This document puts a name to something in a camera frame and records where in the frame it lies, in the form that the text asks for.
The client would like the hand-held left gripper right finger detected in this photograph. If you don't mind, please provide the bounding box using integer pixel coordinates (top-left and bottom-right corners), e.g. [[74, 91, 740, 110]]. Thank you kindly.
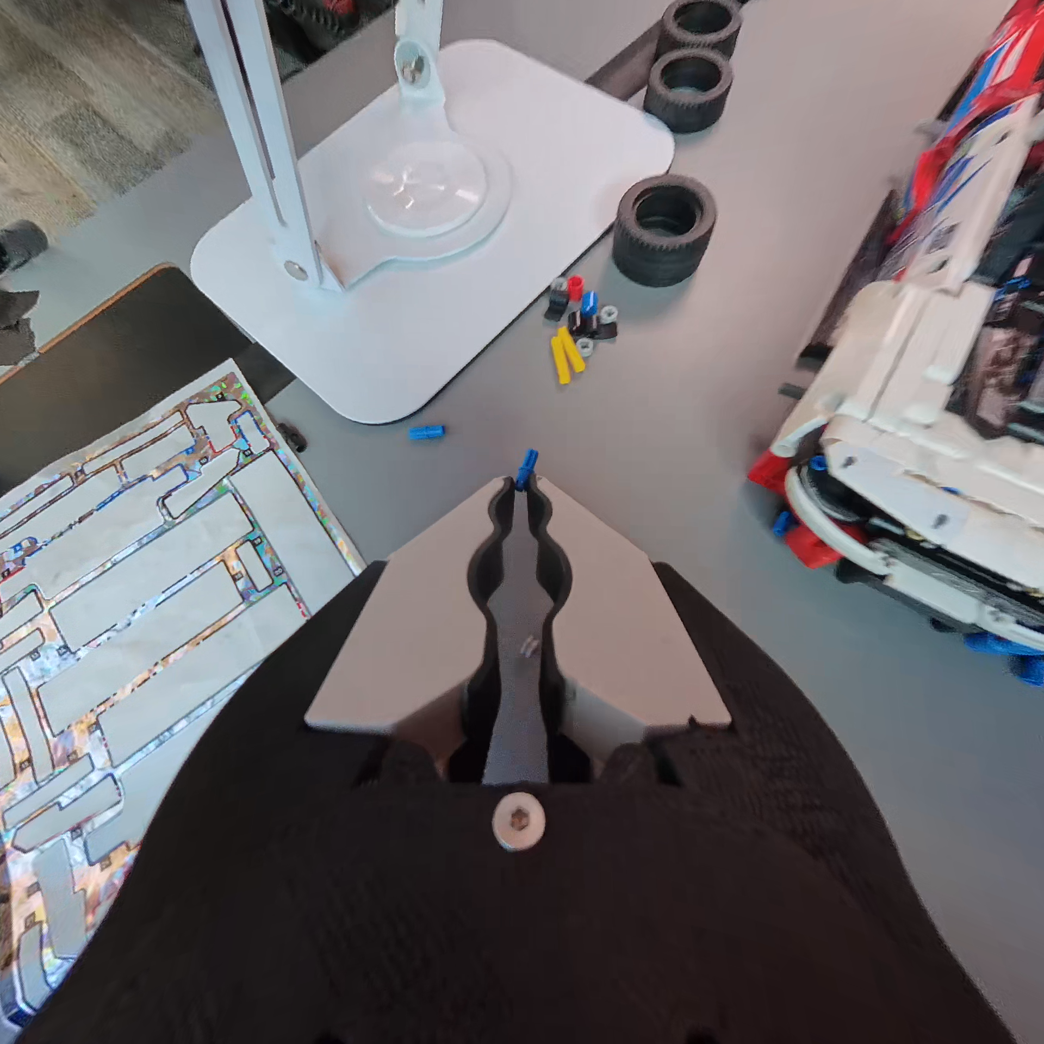
[[526, 476, 732, 784]]

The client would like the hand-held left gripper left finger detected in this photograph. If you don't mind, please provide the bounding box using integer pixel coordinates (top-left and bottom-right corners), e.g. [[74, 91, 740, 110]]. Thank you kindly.
[[304, 476, 520, 783]]

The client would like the toy brick race car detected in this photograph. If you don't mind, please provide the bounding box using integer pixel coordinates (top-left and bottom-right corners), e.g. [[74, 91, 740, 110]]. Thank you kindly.
[[746, 0, 1044, 686]]

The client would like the white desk stand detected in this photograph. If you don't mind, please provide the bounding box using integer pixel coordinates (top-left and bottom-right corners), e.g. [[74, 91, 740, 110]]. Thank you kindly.
[[187, 0, 677, 425]]

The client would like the black desk mat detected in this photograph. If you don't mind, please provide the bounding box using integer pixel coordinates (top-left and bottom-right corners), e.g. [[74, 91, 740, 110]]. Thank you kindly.
[[0, 262, 296, 495]]

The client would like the holographic sticker sheet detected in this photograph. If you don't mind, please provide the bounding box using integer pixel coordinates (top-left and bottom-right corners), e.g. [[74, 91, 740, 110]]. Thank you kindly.
[[0, 359, 366, 1021]]

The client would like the black toy tire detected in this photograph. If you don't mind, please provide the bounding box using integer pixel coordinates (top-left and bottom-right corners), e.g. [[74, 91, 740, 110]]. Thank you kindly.
[[643, 47, 736, 136], [612, 174, 719, 289], [657, 0, 745, 59]]

